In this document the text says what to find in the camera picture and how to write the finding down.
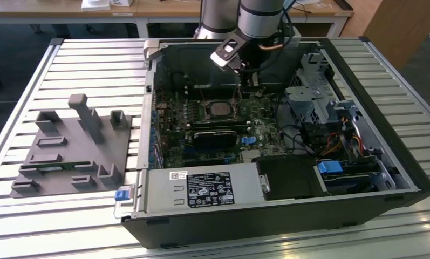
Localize metal socket cover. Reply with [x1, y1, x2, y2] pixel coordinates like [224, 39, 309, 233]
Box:
[203, 99, 242, 121]

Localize silver CPU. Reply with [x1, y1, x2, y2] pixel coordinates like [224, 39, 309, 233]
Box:
[208, 103, 234, 118]

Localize CPU socket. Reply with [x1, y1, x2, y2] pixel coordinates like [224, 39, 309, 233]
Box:
[199, 98, 243, 122]

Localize black plastic cover panel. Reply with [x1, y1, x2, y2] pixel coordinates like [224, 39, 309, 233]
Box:
[254, 155, 331, 202]

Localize grey metal drive cage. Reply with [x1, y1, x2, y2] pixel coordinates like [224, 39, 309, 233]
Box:
[285, 52, 347, 127]

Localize green motherboard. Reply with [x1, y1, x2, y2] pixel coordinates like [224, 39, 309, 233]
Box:
[151, 85, 294, 167]

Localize RAM stick with black chips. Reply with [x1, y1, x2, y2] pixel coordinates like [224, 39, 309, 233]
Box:
[190, 120, 247, 127]

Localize black graphics card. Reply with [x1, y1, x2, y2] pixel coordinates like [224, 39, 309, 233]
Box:
[191, 129, 239, 148]

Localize silver chipset heatsink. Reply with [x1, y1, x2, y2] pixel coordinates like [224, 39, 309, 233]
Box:
[242, 150, 262, 163]

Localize wooden cabinet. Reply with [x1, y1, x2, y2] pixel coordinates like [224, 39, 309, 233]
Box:
[339, 0, 430, 70]

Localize hard disk in blue carrier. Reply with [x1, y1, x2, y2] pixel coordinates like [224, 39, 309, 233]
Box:
[315, 159, 373, 193]

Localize silver power supply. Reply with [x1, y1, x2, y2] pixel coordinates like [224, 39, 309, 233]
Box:
[136, 162, 270, 214]

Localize grey parts rack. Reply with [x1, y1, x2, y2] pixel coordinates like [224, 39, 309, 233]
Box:
[10, 93, 134, 200]

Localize wooden desk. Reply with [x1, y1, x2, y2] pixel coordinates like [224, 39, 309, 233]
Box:
[0, 0, 355, 38]

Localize blue plastic latch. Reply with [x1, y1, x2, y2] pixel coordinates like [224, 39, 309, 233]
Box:
[114, 189, 131, 202]

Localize black PC case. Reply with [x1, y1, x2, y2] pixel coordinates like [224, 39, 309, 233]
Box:
[120, 37, 430, 249]

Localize green RAM stick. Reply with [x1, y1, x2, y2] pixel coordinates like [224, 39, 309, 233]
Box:
[36, 161, 94, 171]

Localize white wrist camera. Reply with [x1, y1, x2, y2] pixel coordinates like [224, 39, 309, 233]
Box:
[210, 37, 244, 72]

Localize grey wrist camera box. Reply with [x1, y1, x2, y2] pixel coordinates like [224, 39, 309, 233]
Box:
[279, 26, 303, 49]

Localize yellow red power wires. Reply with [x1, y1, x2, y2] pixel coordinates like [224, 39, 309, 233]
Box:
[326, 115, 365, 159]

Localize silver disk bay frame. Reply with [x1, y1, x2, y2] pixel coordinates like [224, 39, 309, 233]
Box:
[329, 99, 399, 194]

